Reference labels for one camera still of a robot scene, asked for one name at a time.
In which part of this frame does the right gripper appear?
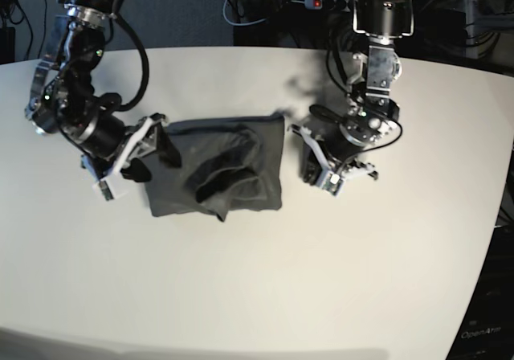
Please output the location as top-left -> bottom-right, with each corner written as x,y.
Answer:
78,113 -> 182,183

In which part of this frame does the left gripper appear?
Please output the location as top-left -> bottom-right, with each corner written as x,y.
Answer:
290,125 -> 379,186

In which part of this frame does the dark grey T-shirt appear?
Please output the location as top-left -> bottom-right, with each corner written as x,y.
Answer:
144,113 -> 285,222

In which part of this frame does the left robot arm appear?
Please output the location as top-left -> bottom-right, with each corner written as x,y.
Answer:
291,0 -> 414,195

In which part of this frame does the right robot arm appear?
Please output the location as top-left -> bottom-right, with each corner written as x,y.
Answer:
25,0 -> 182,182

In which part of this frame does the black OpenArm base box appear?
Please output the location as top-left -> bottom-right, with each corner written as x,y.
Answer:
447,226 -> 513,360

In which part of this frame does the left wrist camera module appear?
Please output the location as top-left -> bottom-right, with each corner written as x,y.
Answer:
315,170 -> 344,197

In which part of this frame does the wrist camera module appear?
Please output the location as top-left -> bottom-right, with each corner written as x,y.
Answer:
315,170 -> 344,197
93,174 -> 129,202

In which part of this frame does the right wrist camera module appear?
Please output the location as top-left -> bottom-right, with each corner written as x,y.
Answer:
93,174 -> 129,202

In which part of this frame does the white cable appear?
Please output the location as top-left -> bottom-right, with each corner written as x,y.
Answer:
221,0 -> 267,27

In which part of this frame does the aluminium frame profile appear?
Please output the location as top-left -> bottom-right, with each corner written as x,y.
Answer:
461,0 -> 514,59

